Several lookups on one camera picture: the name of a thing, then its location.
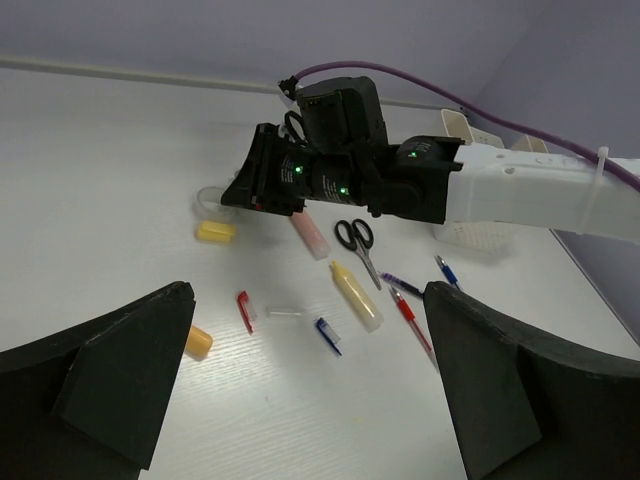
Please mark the clear pen cap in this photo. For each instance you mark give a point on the clear pen cap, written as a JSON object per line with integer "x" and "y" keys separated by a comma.
{"x": 283, "y": 312}

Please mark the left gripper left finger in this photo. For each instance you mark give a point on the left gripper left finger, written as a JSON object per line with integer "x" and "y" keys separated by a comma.
{"x": 89, "y": 402}

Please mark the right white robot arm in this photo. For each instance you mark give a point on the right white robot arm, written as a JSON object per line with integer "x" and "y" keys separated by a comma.
{"x": 345, "y": 157}

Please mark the yellow highlighter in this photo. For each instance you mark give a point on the yellow highlighter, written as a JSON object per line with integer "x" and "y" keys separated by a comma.
{"x": 364, "y": 307}

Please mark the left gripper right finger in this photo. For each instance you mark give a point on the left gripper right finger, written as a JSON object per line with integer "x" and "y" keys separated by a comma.
{"x": 527, "y": 404}

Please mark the black scissors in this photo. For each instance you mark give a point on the black scissors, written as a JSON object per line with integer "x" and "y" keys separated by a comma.
{"x": 357, "y": 236}

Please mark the red pen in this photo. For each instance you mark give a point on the red pen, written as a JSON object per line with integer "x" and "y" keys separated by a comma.
{"x": 410, "y": 318}

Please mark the blue pen cap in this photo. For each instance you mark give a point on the blue pen cap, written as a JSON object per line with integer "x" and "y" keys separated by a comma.
{"x": 328, "y": 335}

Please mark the orange highlighter cap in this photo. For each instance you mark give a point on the orange highlighter cap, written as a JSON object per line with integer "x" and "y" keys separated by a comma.
{"x": 198, "y": 343}

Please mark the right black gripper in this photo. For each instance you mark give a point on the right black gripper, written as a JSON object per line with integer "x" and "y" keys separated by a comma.
{"x": 261, "y": 184}

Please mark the yellow highlighter cap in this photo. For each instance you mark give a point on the yellow highlighter cap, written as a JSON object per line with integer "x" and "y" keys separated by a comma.
{"x": 215, "y": 232}

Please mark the pink highlighter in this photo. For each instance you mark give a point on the pink highlighter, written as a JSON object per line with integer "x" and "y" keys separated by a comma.
{"x": 311, "y": 235}

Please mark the blue pen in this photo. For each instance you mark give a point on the blue pen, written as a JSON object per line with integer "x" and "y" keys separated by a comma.
{"x": 448, "y": 273}

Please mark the purple pen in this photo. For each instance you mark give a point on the purple pen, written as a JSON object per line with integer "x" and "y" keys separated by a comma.
{"x": 401, "y": 284}

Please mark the red pen cap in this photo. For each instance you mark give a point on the red pen cap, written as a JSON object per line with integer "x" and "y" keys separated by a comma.
{"x": 247, "y": 310}

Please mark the white desk organizer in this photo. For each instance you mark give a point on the white desk organizer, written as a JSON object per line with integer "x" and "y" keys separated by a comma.
{"x": 477, "y": 215}

